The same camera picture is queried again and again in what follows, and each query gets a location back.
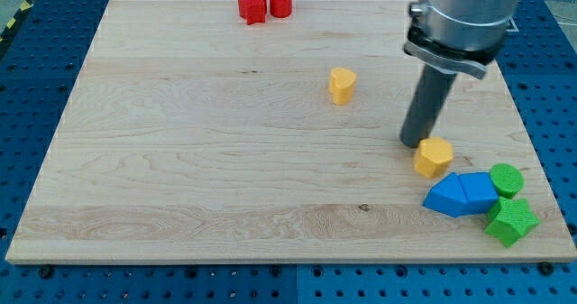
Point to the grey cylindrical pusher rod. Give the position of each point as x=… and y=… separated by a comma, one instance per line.
x=427, y=102

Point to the yellow heart block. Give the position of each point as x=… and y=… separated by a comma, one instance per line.
x=342, y=84

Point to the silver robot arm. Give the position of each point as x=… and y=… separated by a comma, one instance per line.
x=450, y=37

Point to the yellow hexagon block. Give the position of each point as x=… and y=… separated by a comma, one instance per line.
x=433, y=157

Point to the blue triangle block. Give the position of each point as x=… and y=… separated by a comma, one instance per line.
x=447, y=196

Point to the blue cube block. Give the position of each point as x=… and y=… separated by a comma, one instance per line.
x=479, y=192

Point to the green cylinder block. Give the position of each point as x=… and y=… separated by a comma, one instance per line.
x=507, y=180

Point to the green star block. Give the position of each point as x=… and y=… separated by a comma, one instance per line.
x=509, y=220

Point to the red cylinder block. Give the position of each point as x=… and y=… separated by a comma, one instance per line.
x=280, y=8

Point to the red star block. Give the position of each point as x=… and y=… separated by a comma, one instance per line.
x=253, y=11

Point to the wooden board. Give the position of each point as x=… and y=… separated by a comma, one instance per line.
x=192, y=137

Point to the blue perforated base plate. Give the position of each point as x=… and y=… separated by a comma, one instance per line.
x=44, y=52

